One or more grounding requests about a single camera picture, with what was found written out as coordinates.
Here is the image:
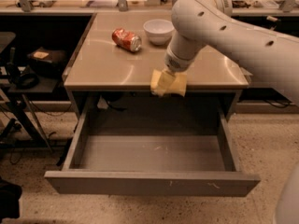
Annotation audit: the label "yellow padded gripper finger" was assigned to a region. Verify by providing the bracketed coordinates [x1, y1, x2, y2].
[150, 70, 176, 96]

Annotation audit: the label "yellow sponge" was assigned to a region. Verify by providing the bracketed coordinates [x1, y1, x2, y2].
[166, 71, 187, 96]

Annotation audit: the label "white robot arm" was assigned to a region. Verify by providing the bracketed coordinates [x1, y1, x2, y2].
[165, 0, 299, 224]

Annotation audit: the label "grey counter cabinet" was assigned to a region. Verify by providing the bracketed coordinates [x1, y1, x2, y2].
[64, 9, 249, 115]

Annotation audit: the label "open grey drawer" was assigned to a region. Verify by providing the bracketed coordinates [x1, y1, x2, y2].
[45, 93, 260, 197]

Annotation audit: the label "white bowl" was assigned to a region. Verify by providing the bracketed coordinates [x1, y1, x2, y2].
[143, 19, 174, 45]

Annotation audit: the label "red soda can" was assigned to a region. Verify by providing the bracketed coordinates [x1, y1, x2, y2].
[112, 28, 142, 52]

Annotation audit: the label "black bag with label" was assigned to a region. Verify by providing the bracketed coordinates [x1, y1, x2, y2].
[27, 47, 67, 78]

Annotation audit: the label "black headphones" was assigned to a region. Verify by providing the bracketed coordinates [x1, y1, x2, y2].
[5, 63, 39, 90]

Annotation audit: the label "black side table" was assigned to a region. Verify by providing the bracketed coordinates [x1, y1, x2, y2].
[0, 31, 60, 151]

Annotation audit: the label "black object on floor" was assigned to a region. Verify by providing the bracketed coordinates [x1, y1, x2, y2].
[0, 177, 22, 222]

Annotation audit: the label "white stick with handle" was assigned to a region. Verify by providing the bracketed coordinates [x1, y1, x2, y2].
[266, 16, 281, 23]

